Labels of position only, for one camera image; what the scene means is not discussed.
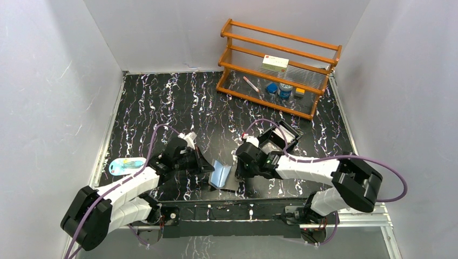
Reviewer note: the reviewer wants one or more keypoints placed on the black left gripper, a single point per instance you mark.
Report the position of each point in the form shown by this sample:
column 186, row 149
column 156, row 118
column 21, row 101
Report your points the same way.
column 200, row 161

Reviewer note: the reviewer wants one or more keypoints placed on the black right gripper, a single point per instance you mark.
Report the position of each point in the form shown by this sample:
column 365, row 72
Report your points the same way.
column 242, row 173

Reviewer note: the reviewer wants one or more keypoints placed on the stack of credit cards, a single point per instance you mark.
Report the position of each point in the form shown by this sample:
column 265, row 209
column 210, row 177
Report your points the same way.
column 284, row 133

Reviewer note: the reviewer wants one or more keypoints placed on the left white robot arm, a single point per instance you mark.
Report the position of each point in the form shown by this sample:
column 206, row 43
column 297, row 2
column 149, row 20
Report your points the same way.
column 94, row 213

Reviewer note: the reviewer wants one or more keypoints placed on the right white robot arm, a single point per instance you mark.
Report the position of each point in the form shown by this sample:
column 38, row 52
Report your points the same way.
column 352, row 182

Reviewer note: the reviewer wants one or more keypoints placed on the black plastic card box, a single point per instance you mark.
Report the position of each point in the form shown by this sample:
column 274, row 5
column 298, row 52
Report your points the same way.
column 270, row 142

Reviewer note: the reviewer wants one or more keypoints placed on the blue small cube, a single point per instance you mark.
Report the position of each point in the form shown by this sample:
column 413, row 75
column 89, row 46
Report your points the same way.
column 272, row 88

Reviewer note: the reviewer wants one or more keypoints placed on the blue white round can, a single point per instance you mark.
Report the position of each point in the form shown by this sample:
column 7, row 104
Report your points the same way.
column 284, row 90

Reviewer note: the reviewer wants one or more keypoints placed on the white blue blister pack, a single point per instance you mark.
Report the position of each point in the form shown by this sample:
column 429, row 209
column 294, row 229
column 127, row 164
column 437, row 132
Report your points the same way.
column 125, row 166

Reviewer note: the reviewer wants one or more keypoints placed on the red white pen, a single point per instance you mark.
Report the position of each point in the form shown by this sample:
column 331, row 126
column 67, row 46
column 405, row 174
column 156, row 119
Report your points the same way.
column 251, row 84

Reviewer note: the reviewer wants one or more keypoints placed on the yellow black small block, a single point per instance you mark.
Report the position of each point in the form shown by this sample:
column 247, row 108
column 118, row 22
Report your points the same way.
column 299, row 93

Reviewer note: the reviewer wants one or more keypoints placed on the orange wooden shelf rack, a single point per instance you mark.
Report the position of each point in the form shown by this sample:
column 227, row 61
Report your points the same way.
column 311, row 63

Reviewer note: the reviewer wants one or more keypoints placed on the white green carton box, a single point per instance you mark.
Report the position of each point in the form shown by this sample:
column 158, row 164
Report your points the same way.
column 273, row 63

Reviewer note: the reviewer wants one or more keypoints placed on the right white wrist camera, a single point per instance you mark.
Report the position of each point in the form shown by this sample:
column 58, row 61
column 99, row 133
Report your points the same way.
column 250, row 139

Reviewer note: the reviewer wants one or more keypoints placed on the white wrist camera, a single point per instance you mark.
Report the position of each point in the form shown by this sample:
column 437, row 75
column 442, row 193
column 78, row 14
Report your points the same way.
column 189, row 138
column 250, row 139

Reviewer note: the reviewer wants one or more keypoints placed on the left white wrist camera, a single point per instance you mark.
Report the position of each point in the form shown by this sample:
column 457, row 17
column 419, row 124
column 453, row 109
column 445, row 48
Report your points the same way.
column 189, row 138

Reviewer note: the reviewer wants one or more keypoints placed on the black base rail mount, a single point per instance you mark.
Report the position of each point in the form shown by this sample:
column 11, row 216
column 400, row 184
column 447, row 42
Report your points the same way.
column 287, row 217

